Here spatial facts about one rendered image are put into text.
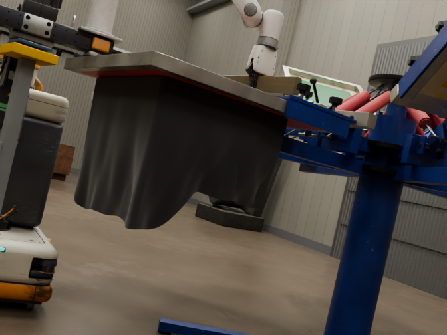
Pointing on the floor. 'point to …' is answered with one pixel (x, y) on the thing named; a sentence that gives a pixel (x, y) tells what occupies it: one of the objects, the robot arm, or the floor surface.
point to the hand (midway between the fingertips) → (256, 88)
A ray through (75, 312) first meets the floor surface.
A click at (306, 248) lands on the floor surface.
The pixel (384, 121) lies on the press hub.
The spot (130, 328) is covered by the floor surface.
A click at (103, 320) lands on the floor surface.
